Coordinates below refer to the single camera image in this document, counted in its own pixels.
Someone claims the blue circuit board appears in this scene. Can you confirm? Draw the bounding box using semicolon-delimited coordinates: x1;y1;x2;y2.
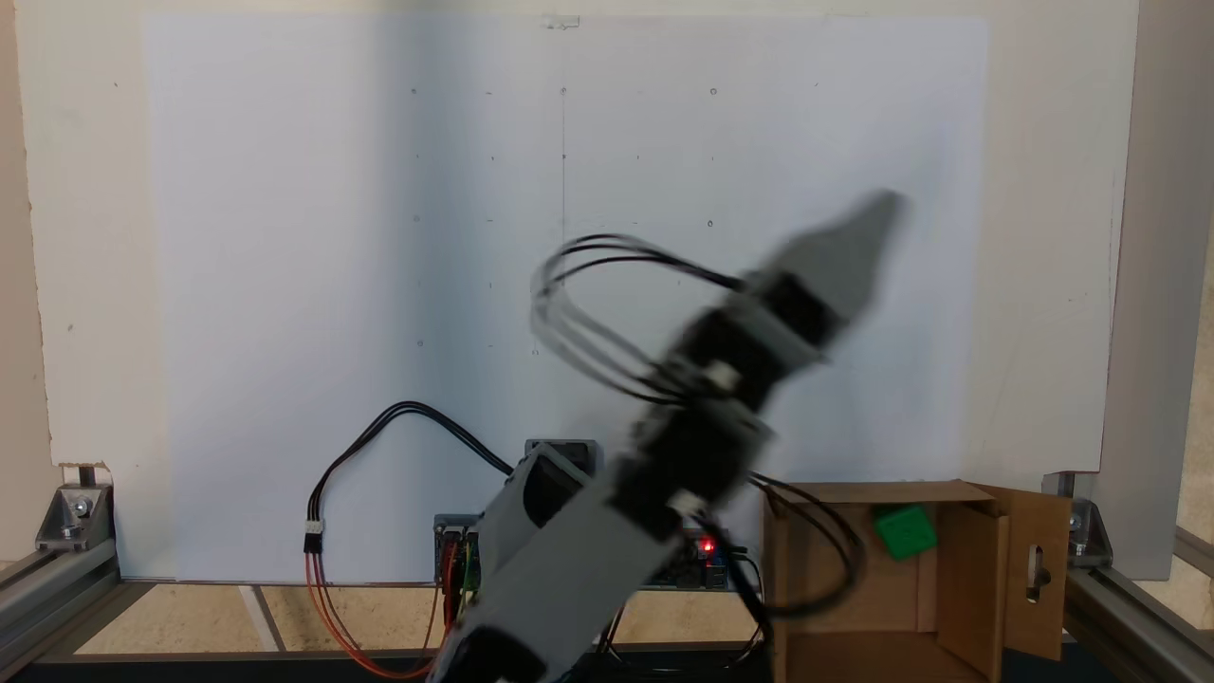
664;531;733;591

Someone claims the metal corner bracket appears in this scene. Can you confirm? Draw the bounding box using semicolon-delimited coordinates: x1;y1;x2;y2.
1043;472;1113;570
36;463;117;553

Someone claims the orange wire bundle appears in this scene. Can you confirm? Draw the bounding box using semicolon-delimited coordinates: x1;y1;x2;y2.
305;552;451;680

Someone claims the brown cardboard box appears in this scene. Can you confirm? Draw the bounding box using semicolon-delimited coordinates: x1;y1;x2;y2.
763;479;1073;683

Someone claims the white paper sheet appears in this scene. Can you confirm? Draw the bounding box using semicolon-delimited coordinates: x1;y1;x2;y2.
142;14;992;584

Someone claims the black cable with connector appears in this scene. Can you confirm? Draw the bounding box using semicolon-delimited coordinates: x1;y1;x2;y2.
305;400;518;556

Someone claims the circuit board with coloured wires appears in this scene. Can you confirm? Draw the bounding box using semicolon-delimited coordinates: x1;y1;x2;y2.
434;515;483;594

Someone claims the green die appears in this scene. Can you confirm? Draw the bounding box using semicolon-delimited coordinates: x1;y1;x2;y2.
871;503;940;561

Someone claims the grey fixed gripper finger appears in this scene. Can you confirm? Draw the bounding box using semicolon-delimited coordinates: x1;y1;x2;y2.
773;190;910;319

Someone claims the aluminium frame rail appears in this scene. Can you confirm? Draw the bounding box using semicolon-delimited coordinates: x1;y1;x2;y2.
1062;526;1214;683
0;545;122;670

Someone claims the black servo cable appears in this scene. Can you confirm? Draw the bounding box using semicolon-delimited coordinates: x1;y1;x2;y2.
749;474;864;618
529;232;750;404

